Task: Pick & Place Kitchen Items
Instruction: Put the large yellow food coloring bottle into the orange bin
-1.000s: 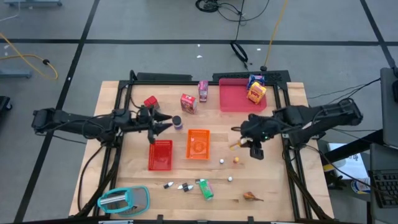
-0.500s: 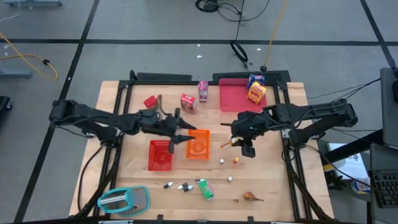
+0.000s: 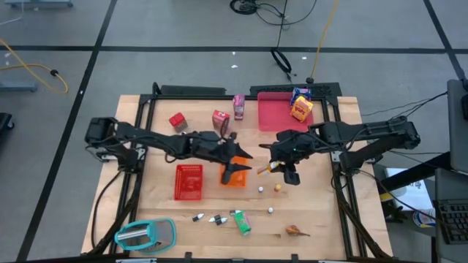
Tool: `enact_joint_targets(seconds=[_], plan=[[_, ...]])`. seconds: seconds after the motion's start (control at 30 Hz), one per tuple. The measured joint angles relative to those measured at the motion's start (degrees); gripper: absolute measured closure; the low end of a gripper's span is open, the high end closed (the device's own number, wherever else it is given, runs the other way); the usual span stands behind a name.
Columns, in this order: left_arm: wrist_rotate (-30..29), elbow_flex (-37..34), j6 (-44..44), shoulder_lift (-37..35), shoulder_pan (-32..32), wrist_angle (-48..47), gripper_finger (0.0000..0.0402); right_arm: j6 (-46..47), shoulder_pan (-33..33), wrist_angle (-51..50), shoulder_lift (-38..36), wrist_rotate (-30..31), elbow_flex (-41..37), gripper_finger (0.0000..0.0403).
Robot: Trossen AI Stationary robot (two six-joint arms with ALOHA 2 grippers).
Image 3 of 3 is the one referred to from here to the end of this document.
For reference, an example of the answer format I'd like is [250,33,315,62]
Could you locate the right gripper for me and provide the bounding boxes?
[257,129,314,186]

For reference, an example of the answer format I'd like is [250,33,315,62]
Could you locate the coiled black cable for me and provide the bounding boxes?
[229,0,318,27]

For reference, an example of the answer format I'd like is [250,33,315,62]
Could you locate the black laptop keyboard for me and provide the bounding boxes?
[433,168,468,245]

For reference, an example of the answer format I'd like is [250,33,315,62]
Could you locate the yellow food colouring bottle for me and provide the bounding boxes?
[256,161,283,178]

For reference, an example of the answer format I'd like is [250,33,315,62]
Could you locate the red plastic basket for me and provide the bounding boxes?
[173,164,204,202]

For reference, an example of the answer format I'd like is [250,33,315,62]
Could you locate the magenta Raisin Bran box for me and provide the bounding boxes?
[232,94,246,121]

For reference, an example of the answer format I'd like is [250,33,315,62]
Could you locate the green Apple Jacks box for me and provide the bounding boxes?
[233,210,253,236]

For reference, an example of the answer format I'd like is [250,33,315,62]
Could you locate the yellow cable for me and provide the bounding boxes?
[0,38,69,94]
[309,0,340,82]

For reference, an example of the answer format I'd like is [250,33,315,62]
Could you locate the pink plastic tray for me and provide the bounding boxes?
[257,91,315,133]

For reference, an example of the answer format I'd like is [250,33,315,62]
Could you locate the red Froot Loops box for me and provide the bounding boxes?
[211,109,232,130]

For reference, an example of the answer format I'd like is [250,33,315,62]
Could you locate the red-lid spice jar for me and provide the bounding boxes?
[168,112,189,134]

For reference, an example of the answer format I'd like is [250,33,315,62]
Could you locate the orange plastic basket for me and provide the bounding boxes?
[219,156,250,188]

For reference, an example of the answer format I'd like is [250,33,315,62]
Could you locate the grey laptop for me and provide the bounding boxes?
[446,78,468,175]

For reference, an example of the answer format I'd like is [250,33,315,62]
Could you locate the blue cereal box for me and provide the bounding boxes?
[290,86,313,107]

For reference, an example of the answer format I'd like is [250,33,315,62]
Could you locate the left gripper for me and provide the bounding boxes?
[189,130,254,186]

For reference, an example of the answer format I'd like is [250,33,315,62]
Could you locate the yellow Corn Pops box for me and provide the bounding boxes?
[290,95,314,123]

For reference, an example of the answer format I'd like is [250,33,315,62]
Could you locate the teal-framed box grater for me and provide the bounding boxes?
[113,218,178,256]

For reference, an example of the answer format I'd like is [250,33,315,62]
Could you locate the brown snack packet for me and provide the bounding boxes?
[285,224,312,238]

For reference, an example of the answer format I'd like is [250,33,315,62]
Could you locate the white paper sheet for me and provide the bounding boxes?
[382,167,435,213]

